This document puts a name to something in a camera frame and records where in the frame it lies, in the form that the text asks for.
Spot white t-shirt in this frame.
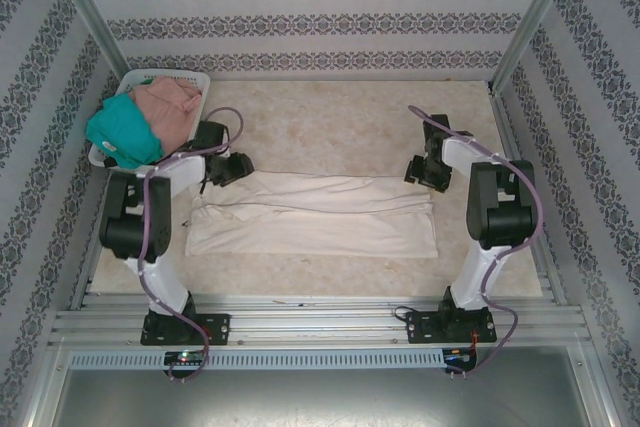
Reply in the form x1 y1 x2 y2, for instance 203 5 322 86
183 170 440 259

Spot pink t-shirt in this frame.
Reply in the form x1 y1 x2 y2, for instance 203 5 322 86
128 76 205 157

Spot teal t-shirt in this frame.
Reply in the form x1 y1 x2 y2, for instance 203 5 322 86
84 95 167 171

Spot white plastic laundry basket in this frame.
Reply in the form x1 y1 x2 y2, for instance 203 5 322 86
88 68 211 171

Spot aluminium mounting rails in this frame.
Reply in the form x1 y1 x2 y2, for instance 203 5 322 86
47 291 596 351

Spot small electronics board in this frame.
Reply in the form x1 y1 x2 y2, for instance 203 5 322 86
443 349 479 366
164 350 207 367

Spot grey metal sheet panel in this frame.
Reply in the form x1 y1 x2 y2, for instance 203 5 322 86
47 346 619 427

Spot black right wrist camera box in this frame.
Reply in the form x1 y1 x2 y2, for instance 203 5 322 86
403 154 425 185

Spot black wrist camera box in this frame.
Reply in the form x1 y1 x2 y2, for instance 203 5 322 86
228 151 255 182
403 154 425 185

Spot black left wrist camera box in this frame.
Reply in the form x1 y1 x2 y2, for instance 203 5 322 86
228 151 255 182

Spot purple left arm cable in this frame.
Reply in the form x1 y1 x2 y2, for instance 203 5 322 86
139 106 247 386

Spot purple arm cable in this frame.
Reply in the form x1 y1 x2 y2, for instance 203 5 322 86
408 105 546 379
139 106 247 386

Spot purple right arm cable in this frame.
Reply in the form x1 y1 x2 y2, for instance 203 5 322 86
408 105 546 379

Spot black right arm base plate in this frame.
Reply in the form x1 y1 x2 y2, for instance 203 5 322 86
404 309 496 346

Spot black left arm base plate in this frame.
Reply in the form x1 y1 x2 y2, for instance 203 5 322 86
141 311 232 347

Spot aluminium frame post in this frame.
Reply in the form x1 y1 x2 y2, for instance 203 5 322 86
488 0 584 92
48 0 129 91

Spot slotted grey cable duct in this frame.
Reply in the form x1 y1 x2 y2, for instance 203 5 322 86
67 348 479 371

